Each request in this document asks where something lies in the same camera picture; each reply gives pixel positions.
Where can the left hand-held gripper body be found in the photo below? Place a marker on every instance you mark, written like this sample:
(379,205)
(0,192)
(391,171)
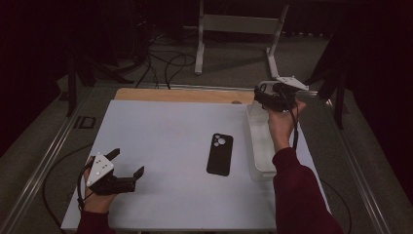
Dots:
(100,169)

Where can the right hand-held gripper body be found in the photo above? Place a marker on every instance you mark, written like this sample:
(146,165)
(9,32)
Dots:
(276,97)

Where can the white plastic tray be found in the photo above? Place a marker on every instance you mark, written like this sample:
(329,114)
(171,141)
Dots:
(259,149)

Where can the black phone case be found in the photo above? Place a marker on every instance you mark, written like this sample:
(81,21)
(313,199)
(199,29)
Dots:
(219,159)

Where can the person's right hand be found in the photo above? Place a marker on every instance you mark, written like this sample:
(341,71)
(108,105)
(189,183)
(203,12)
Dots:
(281,130)

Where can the person's left hand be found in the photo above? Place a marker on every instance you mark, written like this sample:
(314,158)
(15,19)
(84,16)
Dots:
(97,204)

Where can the white table mat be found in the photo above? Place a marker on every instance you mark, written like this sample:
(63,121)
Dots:
(168,130)

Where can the black tripod stand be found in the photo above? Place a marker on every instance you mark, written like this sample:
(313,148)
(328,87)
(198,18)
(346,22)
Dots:
(339,97)
(72,94)

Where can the white metal stand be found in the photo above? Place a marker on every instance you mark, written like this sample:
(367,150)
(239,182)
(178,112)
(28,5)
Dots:
(238,24)

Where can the aluminium floor rail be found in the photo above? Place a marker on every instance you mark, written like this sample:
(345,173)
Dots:
(211,87)
(42,162)
(360,175)

